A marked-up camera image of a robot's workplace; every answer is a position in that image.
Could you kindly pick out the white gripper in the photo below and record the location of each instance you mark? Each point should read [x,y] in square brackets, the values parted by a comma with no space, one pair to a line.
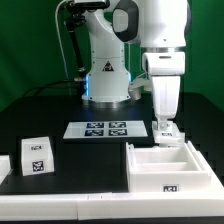
[164,70]

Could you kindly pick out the white cabinet door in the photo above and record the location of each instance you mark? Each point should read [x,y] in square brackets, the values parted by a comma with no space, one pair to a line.
[169,135]

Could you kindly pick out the white cabinet body box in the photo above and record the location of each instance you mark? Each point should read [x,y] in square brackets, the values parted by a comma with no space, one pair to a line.
[166,169]

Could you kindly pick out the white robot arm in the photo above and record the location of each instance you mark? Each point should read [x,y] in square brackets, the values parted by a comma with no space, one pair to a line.
[158,26]

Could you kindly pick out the white wedge cabinet top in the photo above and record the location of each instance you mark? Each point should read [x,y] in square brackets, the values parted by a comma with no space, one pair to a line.
[36,156]

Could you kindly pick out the white marker plate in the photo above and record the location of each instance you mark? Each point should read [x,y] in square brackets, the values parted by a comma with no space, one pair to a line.
[105,129]

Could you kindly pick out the white obstacle fence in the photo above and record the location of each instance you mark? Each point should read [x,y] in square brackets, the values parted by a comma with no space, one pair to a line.
[205,203]

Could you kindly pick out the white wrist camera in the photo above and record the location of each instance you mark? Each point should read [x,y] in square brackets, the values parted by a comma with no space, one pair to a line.
[140,87]

